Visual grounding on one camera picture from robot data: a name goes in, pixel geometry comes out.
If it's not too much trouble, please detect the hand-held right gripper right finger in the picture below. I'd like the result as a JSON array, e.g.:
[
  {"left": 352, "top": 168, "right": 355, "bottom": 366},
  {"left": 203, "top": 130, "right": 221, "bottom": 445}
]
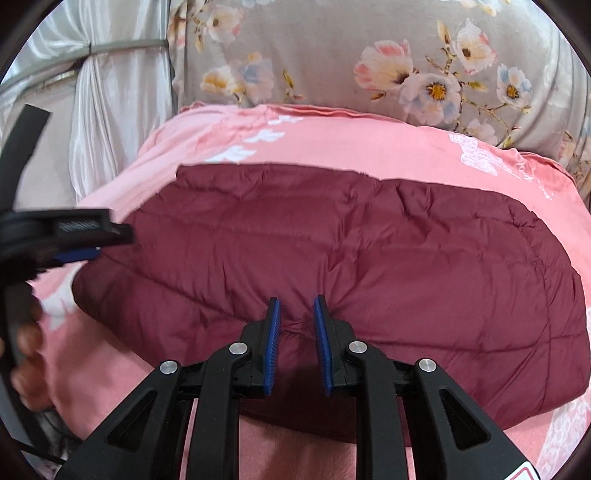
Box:
[{"left": 313, "top": 294, "right": 542, "bottom": 480}]

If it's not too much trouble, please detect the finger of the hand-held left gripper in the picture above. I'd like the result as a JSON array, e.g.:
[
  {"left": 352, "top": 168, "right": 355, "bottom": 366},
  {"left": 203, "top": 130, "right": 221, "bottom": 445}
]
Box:
[
  {"left": 44, "top": 247, "right": 101, "bottom": 269},
  {"left": 46, "top": 209, "right": 136, "bottom": 247}
]

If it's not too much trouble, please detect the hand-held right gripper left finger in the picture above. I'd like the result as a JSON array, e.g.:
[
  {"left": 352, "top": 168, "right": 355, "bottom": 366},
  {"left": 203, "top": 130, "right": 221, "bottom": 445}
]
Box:
[{"left": 54, "top": 296, "right": 282, "bottom": 480}]

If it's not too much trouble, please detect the maroon quilted jacket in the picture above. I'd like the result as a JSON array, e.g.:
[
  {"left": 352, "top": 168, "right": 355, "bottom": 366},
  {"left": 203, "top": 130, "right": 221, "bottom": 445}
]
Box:
[{"left": 71, "top": 164, "right": 591, "bottom": 445}]

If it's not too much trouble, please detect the person's left hand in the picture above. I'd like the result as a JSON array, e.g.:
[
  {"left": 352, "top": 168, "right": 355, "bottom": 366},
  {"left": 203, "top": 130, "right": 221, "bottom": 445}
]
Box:
[{"left": 0, "top": 295, "right": 48, "bottom": 411}]

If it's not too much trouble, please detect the white satin curtain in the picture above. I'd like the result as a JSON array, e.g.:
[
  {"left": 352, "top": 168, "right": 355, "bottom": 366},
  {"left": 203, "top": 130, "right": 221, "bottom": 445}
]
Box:
[{"left": 0, "top": 0, "right": 182, "bottom": 217}]

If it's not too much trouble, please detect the grey curtain tie band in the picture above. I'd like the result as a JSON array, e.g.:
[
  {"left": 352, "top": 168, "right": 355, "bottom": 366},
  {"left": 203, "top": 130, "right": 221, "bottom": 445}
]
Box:
[{"left": 0, "top": 39, "right": 170, "bottom": 95}]

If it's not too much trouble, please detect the pink printed blanket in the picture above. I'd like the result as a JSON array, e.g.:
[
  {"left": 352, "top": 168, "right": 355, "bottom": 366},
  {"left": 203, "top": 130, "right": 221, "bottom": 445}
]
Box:
[{"left": 25, "top": 103, "right": 591, "bottom": 480}]

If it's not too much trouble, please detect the grey floral quilt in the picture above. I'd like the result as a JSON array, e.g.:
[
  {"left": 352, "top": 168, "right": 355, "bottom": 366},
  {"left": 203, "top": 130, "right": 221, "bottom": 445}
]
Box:
[{"left": 167, "top": 0, "right": 591, "bottom": 206}]

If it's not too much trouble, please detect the black cable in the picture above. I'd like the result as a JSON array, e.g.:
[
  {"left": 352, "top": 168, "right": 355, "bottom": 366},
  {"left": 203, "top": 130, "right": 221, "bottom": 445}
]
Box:
[{"left": 11, "top": 438, "right": 68, "bottom": 464}]

